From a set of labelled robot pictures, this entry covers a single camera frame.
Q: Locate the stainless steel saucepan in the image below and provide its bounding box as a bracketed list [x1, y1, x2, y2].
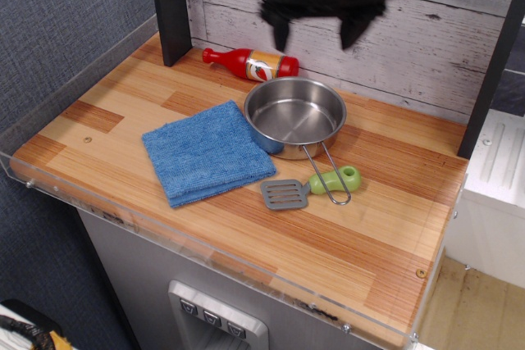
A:
[243, 76, 353, 207]

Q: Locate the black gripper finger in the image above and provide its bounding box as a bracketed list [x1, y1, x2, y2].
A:
[340, 14, 377, 50]
[272, 20, 290, 52]

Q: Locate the dark right frame post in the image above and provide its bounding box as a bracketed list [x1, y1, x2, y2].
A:
[457, 0, 524, 159]

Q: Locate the black braided cable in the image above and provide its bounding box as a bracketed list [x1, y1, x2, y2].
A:
[0, 315, 57, 350]

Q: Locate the clear acrylic guard rail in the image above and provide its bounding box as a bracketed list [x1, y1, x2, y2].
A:
[1, 19, 467, 349]

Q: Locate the grey toy kitchen cabinet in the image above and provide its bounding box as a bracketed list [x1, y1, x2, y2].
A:
[80, 211, 374, 349]

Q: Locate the blue folded cloth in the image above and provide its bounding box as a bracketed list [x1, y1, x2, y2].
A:
[142, 101, 276, 208]

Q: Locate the yellow object bottom left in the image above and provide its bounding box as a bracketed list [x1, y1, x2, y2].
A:
[49, 331, 75, 350]

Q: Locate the dark left frame post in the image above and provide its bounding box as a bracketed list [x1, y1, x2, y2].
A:
[154, 0, 193, 66]

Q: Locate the green grey toy spatula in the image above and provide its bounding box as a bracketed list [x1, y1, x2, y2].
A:
[260, 166, 362, 211]

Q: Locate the white toy sink unit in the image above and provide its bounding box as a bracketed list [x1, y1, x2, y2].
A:
[444, 110, 524, 288]

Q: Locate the dark frame post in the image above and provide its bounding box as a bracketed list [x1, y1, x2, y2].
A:
[457, 0, 524, 159]
[154, 0, 193, 66]

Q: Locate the silver button panel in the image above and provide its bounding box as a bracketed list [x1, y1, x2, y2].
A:
[168, 280, 270, 350]

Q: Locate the red toy sauce bottle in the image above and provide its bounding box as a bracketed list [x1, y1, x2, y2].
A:
[203, 48, 299, 82]

